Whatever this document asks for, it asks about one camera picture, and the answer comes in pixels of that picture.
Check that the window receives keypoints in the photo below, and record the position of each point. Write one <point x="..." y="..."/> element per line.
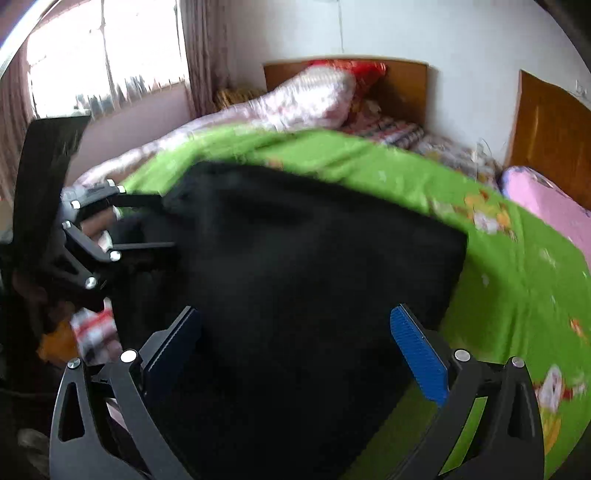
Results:
<point x="69" y="60"/>

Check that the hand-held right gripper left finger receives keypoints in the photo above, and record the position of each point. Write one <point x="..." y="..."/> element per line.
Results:
<point x="173" y="350"/>

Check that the green printed cloth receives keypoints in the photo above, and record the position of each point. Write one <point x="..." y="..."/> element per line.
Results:
<point x="508" y="277"/>

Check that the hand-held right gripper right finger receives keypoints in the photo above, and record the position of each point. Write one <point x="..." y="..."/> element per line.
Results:
<point x="418" y="355"/>

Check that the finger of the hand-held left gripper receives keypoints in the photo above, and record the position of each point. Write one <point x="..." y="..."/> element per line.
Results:
<point x="138" y="201"/>
<point x="92" y="258"/>

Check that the white wall socket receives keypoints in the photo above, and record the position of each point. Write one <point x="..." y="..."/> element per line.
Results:
<point x="582" y="90"/>

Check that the black pants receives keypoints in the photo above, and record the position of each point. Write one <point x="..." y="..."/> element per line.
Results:
<point x="300" y="277"/>

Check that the red patterned pillow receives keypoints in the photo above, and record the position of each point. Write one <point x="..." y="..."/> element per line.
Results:
<point x="364" y="74"/>

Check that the large wooden headboard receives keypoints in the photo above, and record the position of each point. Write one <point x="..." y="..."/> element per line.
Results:
<point x="545" y="129"/>

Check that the small wooden headboard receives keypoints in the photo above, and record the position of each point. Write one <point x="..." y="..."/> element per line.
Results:
<point x="406" y="92"/>

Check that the orange object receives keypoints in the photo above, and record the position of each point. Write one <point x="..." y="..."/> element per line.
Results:
<point x="57" y="346"/>

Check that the white floral quilt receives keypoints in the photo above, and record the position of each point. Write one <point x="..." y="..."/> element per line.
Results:
<point x="314" y="97"/>

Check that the person's left hand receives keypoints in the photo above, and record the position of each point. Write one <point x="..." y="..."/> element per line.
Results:
<point x="98" y="226"/>

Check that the striped mauve curtain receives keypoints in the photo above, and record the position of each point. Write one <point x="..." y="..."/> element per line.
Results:
<point x="203" y="55"/>
<point x="14" y="129"/>

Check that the red and white packet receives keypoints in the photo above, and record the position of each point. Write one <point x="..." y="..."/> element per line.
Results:
<point x="94" y="330"/>

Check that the bed with checkered sheet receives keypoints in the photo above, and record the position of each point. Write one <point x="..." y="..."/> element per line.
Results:
<point x="392" y="131"/>

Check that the yellow patterned cloth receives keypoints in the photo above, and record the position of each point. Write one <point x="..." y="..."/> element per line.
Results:
<point x="235" y="97"/>

